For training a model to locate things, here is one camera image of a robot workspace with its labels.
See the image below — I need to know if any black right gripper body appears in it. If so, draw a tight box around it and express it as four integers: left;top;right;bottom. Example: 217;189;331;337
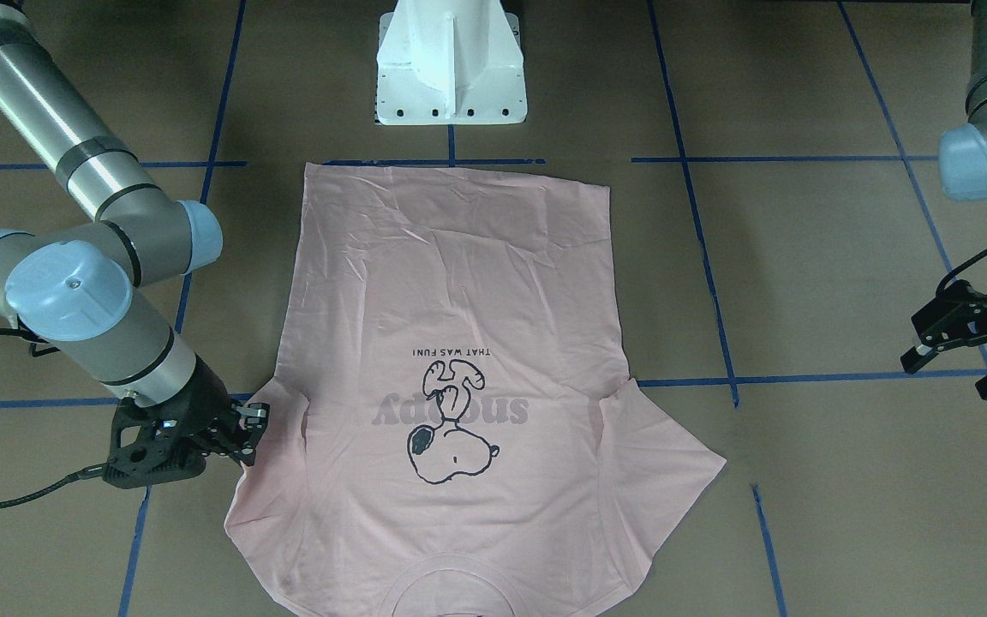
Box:
105;360;242;489

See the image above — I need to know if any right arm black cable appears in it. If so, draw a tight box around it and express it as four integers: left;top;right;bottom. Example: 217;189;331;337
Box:
0;327;109;513

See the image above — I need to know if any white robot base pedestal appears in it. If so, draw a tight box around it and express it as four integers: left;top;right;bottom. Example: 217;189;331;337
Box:
374;1;529;126

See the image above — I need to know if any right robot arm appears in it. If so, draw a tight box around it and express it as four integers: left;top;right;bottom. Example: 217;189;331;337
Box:
0;1;269;488

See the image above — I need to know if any pink Snoopy t-shirt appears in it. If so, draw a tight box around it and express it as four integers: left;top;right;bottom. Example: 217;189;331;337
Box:
224;164;725;616

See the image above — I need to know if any brown table cover mat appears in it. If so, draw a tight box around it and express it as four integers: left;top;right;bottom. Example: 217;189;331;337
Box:
22;1;987;616

